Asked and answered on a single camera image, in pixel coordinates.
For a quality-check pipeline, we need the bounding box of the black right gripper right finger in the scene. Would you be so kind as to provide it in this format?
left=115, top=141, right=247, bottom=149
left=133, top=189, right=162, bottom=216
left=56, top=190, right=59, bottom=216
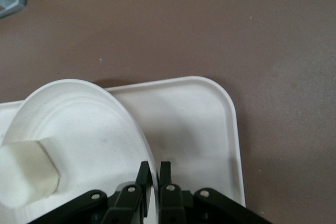
left=158, top=161, right=187, bottom=224

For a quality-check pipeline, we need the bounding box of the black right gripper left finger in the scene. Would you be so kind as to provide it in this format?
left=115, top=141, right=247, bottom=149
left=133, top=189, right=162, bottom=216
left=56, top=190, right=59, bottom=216
left=100, top=161, right=151, bottom=224

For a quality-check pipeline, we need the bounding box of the cream round plate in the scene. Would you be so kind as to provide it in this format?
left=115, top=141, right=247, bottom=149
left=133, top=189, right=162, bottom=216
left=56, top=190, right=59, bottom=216
left=0, top=78, right=161, bottom=224

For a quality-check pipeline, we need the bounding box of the white steamed bun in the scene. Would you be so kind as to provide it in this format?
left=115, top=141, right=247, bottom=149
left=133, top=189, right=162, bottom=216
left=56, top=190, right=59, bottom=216
left=0, top=140, right=62, bottom=208

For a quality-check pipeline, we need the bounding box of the cream rabbit print tray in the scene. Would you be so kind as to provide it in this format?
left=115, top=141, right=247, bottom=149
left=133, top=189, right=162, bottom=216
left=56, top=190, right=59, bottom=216
left=0, top=75, right=247, bottom=224

